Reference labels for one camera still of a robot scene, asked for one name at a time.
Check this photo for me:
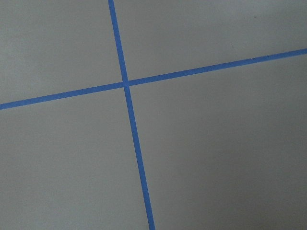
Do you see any long blue tape strip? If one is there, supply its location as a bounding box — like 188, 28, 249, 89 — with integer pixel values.
108, 0, 155, 230

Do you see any crossing blue tape strip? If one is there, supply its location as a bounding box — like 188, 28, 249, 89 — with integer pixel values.
0, 48, 307, 110

